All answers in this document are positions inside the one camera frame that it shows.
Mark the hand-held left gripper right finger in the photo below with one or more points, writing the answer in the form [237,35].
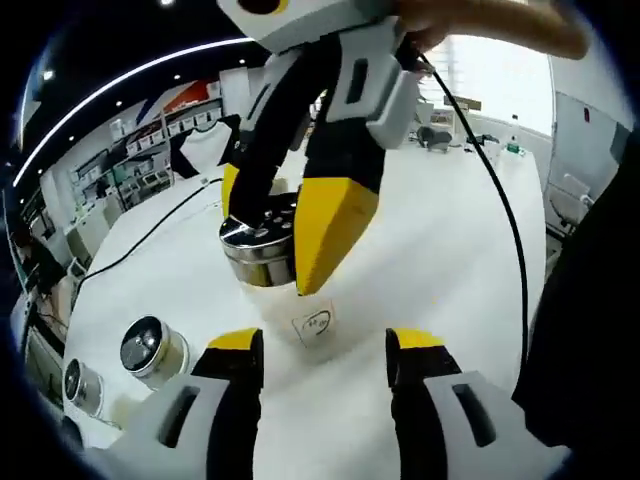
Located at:
[450,430]

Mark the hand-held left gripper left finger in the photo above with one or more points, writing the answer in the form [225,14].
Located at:
[190,430]

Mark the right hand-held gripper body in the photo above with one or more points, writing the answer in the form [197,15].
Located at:
[310,20]

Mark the tall seasoning bottle white contents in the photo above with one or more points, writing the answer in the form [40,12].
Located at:
[260,260]

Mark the small seasoning bottle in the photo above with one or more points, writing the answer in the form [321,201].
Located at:
[150,350]
[82,387]

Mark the clear bottle green label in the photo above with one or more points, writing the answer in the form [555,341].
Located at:
[513,142]

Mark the person's right hand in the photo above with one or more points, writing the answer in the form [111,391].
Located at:
[500,25]

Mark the dark grey headset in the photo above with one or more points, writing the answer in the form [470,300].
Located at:
[435,139]

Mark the curved ceiling light strip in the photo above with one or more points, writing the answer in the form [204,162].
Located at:
[125,80]

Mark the person's dark clothing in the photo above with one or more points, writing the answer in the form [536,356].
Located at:
[590,300]

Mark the white office chair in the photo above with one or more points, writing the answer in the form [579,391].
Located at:
[570,197]

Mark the wall shelf with white bins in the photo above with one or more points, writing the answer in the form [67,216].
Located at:
[165,125]

